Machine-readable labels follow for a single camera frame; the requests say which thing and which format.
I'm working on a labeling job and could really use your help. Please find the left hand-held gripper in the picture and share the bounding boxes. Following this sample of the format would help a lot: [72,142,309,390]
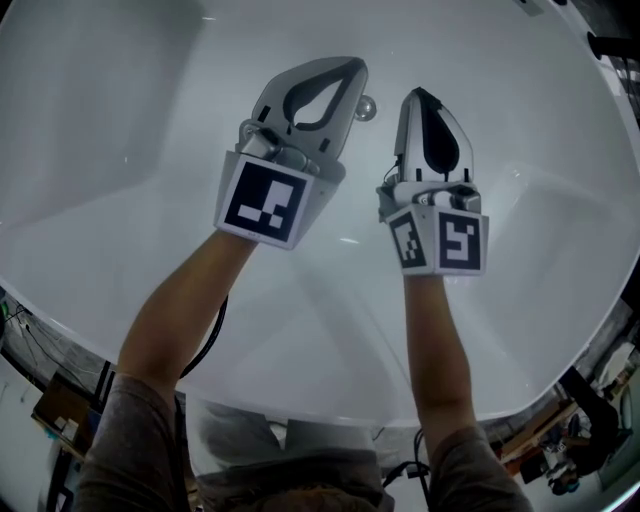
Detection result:
[213,56,370,251]

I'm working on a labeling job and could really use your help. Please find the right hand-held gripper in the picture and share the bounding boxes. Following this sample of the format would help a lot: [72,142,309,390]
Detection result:
[375,87,490,277]

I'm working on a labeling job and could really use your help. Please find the person's left forearm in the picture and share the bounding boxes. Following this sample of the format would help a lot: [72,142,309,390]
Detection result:
[116,228,257,392]

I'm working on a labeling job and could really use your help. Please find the person's right forearm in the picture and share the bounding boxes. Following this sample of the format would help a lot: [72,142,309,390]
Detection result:
[402,272,482,459]

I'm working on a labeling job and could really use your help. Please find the black stand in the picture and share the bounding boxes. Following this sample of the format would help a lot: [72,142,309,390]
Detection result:
[558,365,634,477]

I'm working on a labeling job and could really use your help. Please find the person's grey shirt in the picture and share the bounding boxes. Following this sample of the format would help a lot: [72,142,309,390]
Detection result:
[74,373,534,512]

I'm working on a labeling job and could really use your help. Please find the brown wooden box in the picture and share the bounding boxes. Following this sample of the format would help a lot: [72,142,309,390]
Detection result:
[30,370,104,454]

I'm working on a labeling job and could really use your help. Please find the thick black cable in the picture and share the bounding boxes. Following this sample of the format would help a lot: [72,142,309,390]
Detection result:
[178,294,230,381]

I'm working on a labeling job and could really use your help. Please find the thin black cable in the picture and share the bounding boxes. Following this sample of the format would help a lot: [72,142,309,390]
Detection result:
[380,428,434,512]

